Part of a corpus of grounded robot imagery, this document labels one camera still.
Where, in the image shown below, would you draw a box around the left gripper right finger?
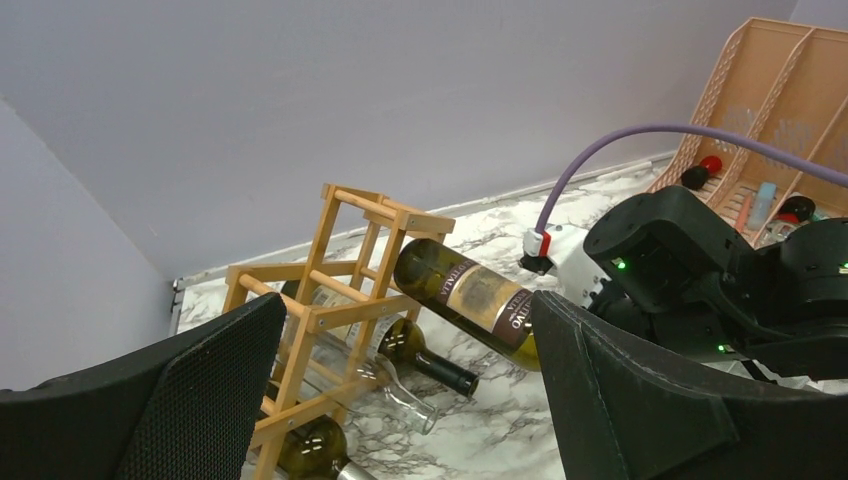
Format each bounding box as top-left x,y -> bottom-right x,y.
531,291 -> 847,479

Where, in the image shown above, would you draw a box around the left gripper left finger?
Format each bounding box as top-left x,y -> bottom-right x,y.
1,293 -> 287,479

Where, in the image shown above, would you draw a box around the dark green wine bottle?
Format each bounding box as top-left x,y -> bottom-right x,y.
281,280 -> 479,398
277,415 -> 376,480
393,238 -> 541,372

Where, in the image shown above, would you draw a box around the clear glass bottle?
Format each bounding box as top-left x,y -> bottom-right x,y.
297,332 -> 438,435

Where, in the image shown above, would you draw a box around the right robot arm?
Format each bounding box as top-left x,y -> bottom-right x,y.
583,185 -> 847,381

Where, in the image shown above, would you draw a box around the wooden wine rack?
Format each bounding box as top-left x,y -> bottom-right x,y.
222,184 -> 455,479

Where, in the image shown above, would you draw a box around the red black marker upper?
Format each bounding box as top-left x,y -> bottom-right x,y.
680,155 -> 723,190

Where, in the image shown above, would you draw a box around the light blue item in organizer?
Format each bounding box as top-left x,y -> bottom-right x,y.
746,182 -> 777,231

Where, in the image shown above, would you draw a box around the orange plastic file organizer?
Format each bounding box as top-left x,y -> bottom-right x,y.
648,18 -> 847,246

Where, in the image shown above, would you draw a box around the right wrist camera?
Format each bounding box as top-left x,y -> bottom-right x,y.
519,224 -> 609,308

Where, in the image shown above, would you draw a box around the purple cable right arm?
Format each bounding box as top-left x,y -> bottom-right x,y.
533,123 -> 848,236

